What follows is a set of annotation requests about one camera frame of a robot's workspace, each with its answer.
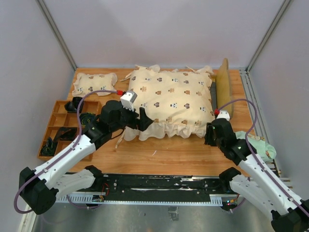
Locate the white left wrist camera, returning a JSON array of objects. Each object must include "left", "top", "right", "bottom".
[{"left": 117, "top": 90, "right": 138, "bottom": 112}]

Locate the wooden pet bed frame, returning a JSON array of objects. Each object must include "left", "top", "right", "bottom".
[{"left": 210, "top": 58, "right": 233, "bottom": 110}]

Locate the black rolled sock top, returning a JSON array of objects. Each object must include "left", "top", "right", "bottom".
[{"left": 64, "top": 97, "right": 84, "bottom": 113}]

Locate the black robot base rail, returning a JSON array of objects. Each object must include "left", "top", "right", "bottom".
[{"left": 91, "top": 174, "right": 236, "bottom": 201}]

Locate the cream animal print mattress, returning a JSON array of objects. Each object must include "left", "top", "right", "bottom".
[{"left": 119, "top": 65, "right": 214, "bottom": 142}]

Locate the mint green cloth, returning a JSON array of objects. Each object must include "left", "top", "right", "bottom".
[{"left": 248, "top": 133, "right": 277, "bottom": 162}]

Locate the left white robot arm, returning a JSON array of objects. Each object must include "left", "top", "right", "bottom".
[{"left": 14, "top": 100, "right": 153, "bottom": 215}]

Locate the dark folded sock middle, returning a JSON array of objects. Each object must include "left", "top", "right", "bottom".
[{"left": 54, "top": 127, "right": 78, "bottom": 142}]

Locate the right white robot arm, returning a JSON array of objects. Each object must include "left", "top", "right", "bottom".
[{"left": 205, "top": 118, "right": 309, "bottom": 232}]

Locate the dark patterned sock bottom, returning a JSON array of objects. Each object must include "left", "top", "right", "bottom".
[{"left": 40, "top": 137, "right": 57, "bottom": 157}]

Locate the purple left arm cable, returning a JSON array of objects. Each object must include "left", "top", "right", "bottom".
[{"left": 14, "top": 89, "right": 121, "bottom": 215}]

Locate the wooden compartment tray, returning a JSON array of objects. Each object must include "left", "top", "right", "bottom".
[{"left": 37, "top": 97, "right": 101, "bottom": 161}]

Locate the small animal print pillow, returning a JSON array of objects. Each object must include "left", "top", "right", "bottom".
[{"left": 72, "top": 73, "right": 118, "bottom": 97}]

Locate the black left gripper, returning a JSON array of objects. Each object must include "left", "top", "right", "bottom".
[{"left": 111, "top": 102, "right": 153, "bottom": 132}]

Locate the rolled dark green sock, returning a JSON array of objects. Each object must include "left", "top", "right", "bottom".
[{"left": 79, "top": 112, "right": 96, "bottom": 127}]

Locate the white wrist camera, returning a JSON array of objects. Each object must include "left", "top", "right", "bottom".
[
  {"left": 117, "top": 90, "right": 138, "bottom": 112},
  {"left": 214, "top": 109, "right": 230, "bottom": 121}
]

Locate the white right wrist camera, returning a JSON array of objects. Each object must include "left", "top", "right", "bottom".
[{"left": 214, "top": 109, "right": 230, "bottom": 121}]

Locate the white slotted cable duct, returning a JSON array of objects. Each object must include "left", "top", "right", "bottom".
[{"left": 56, "top": 193, "right": 223, "bottom": 206}]

